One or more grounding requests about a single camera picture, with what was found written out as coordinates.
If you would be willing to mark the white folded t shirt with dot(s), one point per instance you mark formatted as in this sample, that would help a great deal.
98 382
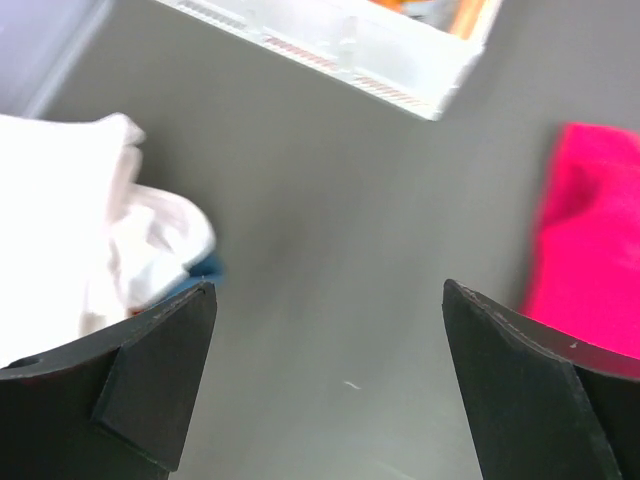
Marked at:
83 244

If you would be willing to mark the white plastic organizer basket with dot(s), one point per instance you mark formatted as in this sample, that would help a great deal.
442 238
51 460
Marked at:
414 55

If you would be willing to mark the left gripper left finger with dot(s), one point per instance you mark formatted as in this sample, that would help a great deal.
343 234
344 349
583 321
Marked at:
115 404

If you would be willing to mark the blue folded t shirt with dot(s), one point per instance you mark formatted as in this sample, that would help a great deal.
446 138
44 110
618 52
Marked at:
209 269

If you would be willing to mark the magenta t shirt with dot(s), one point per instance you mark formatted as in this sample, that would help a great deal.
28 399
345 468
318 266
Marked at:
585 273

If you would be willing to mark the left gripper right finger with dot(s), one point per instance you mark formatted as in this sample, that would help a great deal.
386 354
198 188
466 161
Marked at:
540 404

